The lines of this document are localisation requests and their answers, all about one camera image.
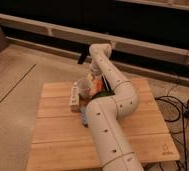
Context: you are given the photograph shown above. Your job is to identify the orange pepper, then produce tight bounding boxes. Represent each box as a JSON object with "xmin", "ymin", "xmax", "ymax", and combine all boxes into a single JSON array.
[{"xmin": 89, "ymin": 79, "xmax": 103, "ymax": 96}]

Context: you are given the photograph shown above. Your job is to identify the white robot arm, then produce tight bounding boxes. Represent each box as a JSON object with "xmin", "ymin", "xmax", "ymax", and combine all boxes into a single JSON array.
[{"xmin": 86, "ymin": 44, "xmax": 144, "ymax": 171}]

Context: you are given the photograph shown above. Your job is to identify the green ceramic bowl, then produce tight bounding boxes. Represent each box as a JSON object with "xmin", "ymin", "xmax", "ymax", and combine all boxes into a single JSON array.
[{"xmin": 92, "ymin": 91, "xmax": 113, "ymax": 99}]

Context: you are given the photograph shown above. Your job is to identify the black white striped object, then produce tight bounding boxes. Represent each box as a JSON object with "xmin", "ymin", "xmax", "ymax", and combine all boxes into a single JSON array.
[{"xmin": 101, "ymin": 76, "xmax": 112, "ymax": 91}]

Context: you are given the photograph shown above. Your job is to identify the clear plastic cup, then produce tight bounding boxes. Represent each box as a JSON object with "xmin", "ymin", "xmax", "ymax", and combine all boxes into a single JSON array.
[{"xmin": 77, "ymin": 78, "xmax": 91, "ymax": 99}]

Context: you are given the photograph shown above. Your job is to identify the white tube bottle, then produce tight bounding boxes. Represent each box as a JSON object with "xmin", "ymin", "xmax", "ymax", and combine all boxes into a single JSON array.
[{"xmin": 69, "ymin": 83, "xmax": 79, "ymax": 112}]

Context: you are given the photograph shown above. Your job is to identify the blue sponge block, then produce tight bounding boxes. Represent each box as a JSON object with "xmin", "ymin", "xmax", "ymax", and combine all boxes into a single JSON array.
[{"xmin": 80, "ymin": 107, "xmax": 88, "ymax": 127}]

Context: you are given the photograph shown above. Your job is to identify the wooden board table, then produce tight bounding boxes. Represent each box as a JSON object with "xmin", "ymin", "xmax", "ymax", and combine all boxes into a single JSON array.
[{"xmin": 27, "ymin": 78, "xmax": 180, "ymax": 171}]

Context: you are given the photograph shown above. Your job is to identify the black bracket on rail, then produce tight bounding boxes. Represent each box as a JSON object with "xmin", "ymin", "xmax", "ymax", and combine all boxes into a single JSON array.
[{"xmin": 77, "ymin": 51, "xmax": 89, "ymax": 64}]

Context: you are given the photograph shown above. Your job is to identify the black floor cables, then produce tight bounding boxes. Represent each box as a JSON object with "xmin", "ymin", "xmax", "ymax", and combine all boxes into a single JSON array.
[{"xmin": 154, "ymin": 79, "xmax": 189, "ymax": 171}]

